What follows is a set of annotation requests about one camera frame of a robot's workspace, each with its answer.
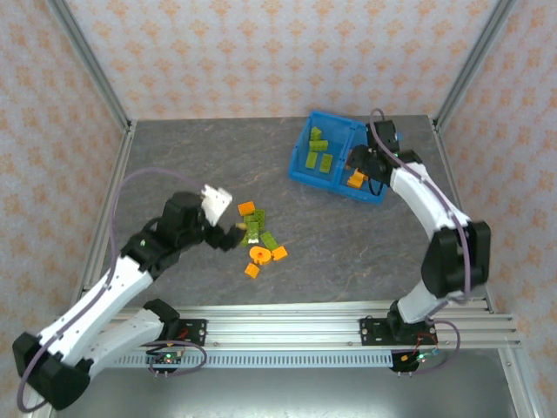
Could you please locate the aluminium table edge rail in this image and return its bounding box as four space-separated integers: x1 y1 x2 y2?
121 300 497 318

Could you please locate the blue two-compartment plastic bin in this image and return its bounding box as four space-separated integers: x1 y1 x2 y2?
287 110 402 206

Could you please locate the aluminium frame leg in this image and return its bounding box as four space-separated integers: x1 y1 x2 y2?
498 347 539 418

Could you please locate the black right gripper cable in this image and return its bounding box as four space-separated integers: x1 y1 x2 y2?
367 172 388 199

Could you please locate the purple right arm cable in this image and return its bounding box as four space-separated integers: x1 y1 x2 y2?
368 107 473 375

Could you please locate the aluminium table side rail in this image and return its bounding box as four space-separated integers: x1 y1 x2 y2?
76 119 138 306
430 116 500 313

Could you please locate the aluminium frame post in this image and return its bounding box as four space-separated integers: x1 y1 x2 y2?
45 0 134 131
433 0 519 131

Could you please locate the wide aluminium base rail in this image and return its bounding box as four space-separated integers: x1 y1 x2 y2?
93 313 522 350

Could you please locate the grey metal shelf panel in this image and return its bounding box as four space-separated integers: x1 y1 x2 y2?
47 367 521 418

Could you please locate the grey slotted cable duct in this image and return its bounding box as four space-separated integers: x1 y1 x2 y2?
102 351 395 369

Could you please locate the small circuit board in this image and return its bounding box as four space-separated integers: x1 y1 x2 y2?
402 350 439 365
145 350 184 365

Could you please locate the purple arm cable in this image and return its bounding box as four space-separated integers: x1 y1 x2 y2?
368 107 473 375
16 168 209 413

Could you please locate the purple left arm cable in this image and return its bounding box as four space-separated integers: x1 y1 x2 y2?
16 168 209 413

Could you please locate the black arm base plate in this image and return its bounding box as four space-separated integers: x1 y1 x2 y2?
173 319 208 347
359 317 438 347

